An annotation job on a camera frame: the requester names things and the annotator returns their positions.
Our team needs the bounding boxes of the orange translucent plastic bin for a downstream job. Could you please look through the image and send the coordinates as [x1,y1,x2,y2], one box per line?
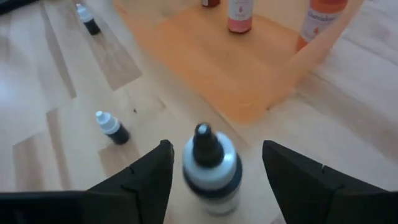
[113,0,364,124]

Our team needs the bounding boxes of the large pink food colouring bottle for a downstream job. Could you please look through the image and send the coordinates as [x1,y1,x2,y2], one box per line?
[228,0,254,34]

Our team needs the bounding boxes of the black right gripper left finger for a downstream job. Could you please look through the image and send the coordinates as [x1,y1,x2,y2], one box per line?
[0,139,175,224]

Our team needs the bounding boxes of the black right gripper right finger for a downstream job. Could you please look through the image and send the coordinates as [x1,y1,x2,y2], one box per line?
[262,140,398,224]

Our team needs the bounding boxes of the large black Chefmaster bottle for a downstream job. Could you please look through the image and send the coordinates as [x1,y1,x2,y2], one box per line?
[182,123,243,217]

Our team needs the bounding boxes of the small green dropper bottle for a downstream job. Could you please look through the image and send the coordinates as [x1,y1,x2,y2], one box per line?
[76,3,102,35]

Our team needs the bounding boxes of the small black dropper bottle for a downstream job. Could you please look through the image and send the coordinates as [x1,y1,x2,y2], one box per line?
[95,110,131,146]

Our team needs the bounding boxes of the large orange food colouring bottle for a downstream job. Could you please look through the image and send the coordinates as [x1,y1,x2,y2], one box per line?
[295,0,349,52]

